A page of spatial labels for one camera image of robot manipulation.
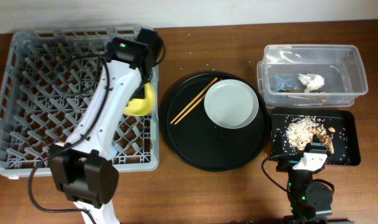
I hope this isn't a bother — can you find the white tissue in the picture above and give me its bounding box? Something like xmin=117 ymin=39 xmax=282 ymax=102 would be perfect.
xmin=298 ymin=73 xmax=325 ymax=93

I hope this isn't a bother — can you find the round black tray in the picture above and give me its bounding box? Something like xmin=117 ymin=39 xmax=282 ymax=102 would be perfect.
xmin=159 ymin=72 xmax=270 ymax=172

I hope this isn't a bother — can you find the food scraps pile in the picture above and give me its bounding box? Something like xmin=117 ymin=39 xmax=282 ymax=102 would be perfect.
xmin=284 ymin=115 xmax=336 ymax=154

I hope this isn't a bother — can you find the brown Nescafe stick packet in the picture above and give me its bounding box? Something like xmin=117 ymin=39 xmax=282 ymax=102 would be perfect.
xmin=279 ymin=89 xmax=330 ymax=102

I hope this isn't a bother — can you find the grey dishwasher rack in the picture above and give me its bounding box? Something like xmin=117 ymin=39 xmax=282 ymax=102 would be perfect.
xmin=0 ymin=27 xmax=159 ymax=179

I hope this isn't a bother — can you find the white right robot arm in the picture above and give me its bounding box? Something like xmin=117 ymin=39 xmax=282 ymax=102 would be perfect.
xmin=272 ymin=142 xmax=334 ymax=224

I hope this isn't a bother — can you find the clear plastic bin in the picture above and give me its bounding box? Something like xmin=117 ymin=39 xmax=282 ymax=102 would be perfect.
xmin=257 ymin=44 xmax=369 ymax=108

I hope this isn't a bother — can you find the blue cup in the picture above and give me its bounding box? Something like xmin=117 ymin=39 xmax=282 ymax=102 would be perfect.
xmin=110 ymin=146 xmax=118 ymax=159

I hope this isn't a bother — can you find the black rectangular tray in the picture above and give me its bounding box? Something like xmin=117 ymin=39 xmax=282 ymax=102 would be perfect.
xmin=270 ymin=108 xmax=361 ymax=166

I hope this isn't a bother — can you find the grey plate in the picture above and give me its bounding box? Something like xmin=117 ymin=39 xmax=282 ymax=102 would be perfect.
xmin=204 ymin=79 xmax=260 ymax=129

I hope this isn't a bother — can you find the wooden chopstick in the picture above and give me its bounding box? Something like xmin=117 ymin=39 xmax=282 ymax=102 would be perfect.
xmin=170 ymin=78 xmax=218 ymax=124
xmin=173 ymin=95 xmax=205 ymax=125

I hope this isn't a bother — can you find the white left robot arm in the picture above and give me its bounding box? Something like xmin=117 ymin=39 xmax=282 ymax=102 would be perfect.
xmin=48 ymin=29 xmax=164 ymax=223

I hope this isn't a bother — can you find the yellow bowl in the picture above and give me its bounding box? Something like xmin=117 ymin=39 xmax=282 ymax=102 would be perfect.
xmin=123 ymin=83 xmax=156 ymax=116

